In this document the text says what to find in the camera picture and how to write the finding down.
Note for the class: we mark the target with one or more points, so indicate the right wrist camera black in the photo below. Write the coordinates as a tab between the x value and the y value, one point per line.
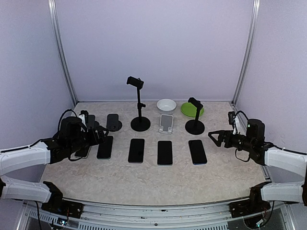
231	117

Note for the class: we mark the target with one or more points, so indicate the right aluminium frame post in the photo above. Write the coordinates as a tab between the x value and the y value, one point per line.
248	50

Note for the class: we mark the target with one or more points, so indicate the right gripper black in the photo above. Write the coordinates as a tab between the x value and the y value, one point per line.
222	133

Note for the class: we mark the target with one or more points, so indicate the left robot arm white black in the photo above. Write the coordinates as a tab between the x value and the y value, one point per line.
72	136

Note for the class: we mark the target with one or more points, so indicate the black phone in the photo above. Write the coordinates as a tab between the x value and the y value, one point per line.
105	149
136	151
197	152

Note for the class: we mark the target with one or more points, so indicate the front aluminium rail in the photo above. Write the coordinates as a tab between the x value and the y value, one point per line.
103	216

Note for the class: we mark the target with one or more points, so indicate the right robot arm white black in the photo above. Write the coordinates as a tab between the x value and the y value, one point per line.
267	154

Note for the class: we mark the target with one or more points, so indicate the green plate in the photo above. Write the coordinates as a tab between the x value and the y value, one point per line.
188	109

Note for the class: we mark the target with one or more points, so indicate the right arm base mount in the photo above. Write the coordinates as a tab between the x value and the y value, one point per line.
249	207

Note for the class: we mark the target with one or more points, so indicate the aluminium frame post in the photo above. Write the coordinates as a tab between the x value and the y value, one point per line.
248	50
55	24

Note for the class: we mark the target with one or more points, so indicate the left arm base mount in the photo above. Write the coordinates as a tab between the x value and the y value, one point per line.
62	208

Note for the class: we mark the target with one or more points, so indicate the left aluminium frame post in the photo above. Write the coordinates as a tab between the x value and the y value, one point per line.
55	24

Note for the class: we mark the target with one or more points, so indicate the tall black clamp phone mount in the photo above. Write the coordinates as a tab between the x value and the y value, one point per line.
139	123

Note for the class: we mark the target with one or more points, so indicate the white desktop phone stand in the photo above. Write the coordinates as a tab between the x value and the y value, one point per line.
166	124

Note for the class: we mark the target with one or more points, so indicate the dark grey folding phone stand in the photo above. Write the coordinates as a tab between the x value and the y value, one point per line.
91	123

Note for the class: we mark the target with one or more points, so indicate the phone with clear case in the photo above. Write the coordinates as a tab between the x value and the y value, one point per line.
83	153

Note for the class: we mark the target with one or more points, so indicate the white ceramic bowl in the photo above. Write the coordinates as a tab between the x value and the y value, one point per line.
166	106

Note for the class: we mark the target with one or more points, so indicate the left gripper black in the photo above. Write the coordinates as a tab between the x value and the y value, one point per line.
101	137

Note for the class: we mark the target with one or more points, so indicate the black round base stand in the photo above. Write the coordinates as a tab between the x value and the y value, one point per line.
195	127

